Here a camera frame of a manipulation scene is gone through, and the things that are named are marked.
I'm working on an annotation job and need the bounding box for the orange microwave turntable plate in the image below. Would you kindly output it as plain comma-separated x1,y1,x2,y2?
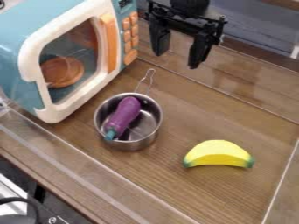
41,57,84,88

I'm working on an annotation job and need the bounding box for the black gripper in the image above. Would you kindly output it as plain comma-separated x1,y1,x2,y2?
145,0,228,69

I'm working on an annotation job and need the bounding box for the purple toy eggplant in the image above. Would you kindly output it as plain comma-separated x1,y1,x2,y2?
104,96,141,141

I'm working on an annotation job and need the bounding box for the silver metal pot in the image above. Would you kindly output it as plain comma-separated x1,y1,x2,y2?
93,68,164,151

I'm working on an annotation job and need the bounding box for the yellow toy banana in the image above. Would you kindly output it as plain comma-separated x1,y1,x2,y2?
182,140,254,168

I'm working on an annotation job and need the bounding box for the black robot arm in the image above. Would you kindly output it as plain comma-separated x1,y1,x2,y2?
145,0,228,69

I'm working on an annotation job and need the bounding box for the blue toy microwave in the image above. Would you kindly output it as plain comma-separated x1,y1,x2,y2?
0,0,138,123

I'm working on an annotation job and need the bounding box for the black cable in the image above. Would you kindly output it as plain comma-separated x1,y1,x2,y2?
0,197,40,224

